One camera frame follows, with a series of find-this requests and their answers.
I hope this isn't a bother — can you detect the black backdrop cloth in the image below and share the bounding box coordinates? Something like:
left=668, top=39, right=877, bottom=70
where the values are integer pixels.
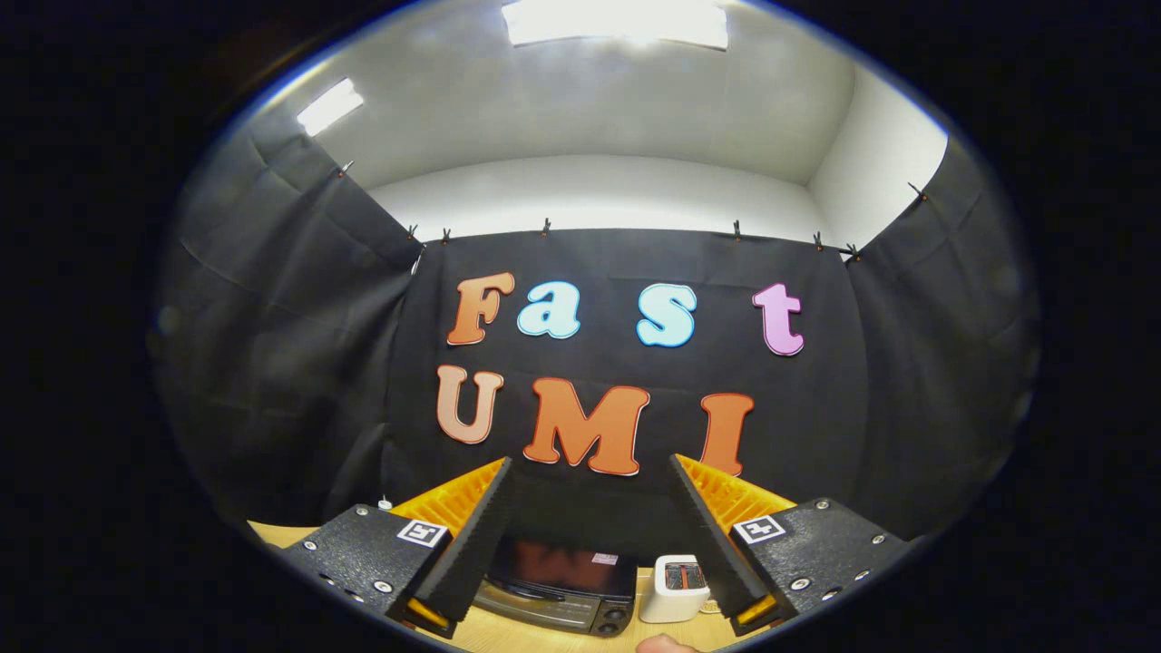
left=152, top=113, right=1041, bottom=547

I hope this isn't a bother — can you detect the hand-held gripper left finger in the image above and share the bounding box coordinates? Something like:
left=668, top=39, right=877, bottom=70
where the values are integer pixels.
left=272, top=456, right=514, bottom=640

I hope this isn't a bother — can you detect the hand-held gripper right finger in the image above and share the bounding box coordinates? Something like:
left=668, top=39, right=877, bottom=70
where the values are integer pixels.
left=669, top=453, right=919, bottom=636

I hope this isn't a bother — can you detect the white toaster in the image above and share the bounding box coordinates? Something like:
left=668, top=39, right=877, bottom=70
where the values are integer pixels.
left=639, top=555, right=711, bottom=624

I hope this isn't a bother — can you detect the small ceiling light panel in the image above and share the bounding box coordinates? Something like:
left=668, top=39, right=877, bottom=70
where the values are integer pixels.
left=297, top=78, right=365, bottom=138

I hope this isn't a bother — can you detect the black toaster oven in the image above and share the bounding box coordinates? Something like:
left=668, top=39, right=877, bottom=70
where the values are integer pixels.
left=473, top=537, right=639, bottom=638

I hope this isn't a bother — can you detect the large ceiling light panel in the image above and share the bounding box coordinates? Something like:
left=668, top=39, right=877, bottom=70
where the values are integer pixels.
left=502, top=0, right=729, bottom=51

